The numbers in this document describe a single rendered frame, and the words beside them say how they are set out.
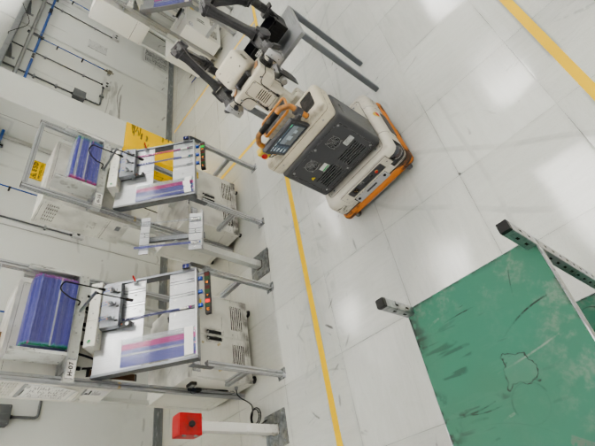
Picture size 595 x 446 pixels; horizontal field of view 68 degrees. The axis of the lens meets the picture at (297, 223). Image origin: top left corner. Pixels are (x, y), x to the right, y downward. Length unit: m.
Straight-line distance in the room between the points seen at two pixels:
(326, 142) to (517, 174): 1.07
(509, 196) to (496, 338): 1.34
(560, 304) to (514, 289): 0.12
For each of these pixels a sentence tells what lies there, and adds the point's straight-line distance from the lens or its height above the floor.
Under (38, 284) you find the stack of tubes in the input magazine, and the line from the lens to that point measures 3.39.
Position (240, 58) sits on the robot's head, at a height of 1.18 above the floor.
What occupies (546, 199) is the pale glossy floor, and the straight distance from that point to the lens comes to 2.46.
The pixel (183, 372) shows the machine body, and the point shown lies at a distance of 3.39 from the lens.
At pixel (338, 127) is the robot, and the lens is 2.66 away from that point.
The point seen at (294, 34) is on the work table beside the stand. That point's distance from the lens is 3.27.
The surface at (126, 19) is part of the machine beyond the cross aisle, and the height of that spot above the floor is 1.31.
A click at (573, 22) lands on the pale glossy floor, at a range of 2.94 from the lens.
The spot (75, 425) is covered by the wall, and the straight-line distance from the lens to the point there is 4.75.
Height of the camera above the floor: 2.12
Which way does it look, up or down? 35 degrees down
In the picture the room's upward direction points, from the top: 68 degrees counter-clockwise
